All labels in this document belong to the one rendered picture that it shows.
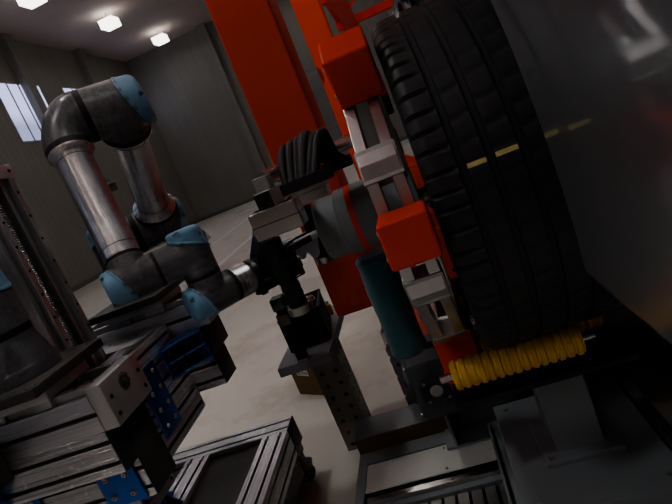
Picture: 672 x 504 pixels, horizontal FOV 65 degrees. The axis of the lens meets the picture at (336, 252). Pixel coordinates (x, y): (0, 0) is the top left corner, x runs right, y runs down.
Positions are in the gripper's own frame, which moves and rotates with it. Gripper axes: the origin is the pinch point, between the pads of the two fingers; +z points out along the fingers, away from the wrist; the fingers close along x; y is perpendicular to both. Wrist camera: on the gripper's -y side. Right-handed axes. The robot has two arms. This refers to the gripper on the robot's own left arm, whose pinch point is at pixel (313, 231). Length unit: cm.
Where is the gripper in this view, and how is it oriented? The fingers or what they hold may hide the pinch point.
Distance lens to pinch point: 128.2
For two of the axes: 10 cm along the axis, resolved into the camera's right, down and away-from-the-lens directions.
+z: 7.3, -4.2, 5.5
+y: 3.7, 9.1, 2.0
